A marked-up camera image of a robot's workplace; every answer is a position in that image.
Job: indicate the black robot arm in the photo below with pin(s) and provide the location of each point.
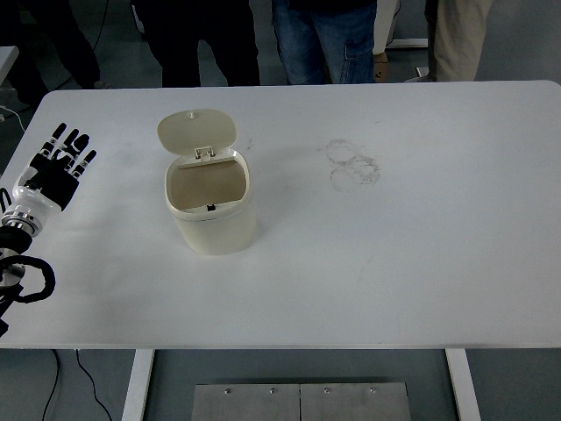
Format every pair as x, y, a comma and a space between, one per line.
13, 239

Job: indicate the person in black trousers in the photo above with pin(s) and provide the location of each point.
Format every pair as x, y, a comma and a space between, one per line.
175, 44

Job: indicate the person in beige trousers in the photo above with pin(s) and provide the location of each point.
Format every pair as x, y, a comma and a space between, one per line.
456, 39

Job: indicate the grey metal plate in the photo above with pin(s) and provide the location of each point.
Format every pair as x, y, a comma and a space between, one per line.
355, 405
245, 405

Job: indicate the white side table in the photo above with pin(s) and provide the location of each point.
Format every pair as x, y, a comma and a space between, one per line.
6, 59

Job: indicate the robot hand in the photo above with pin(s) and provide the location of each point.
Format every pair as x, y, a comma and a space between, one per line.
37, 199

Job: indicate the brown cardboard box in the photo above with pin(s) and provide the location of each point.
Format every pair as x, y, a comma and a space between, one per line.
379, 66

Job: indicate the white table leg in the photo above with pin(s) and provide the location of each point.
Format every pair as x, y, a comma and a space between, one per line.
463, 386
137, 386

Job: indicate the person in blue jeans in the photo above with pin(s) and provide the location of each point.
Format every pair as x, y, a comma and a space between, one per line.
302, 44

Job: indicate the cream lidded trash bin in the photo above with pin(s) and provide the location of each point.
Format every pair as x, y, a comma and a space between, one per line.
215, 232

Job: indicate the white desk frame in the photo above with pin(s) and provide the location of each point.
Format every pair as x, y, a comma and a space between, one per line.
405, 42

